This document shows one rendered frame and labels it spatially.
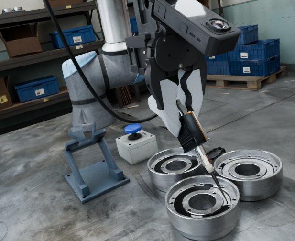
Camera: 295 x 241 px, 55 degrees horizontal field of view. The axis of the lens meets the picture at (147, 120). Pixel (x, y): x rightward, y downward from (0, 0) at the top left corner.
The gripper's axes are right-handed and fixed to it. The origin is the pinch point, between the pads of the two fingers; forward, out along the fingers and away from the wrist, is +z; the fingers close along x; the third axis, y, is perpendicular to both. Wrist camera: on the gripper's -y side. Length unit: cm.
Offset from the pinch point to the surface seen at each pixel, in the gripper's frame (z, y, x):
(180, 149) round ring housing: 9.5, 11.0, -5.4
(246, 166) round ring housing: 10.8, -1.3, -10.1
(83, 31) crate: -21, 352, -105
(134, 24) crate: -17, 352, -183
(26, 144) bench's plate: 13, 61, 19
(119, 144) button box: 9.4, 24.7, 1.7
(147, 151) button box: 11.5, 19.8, -2.3
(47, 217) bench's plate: 13.1, 15.0, 21.4
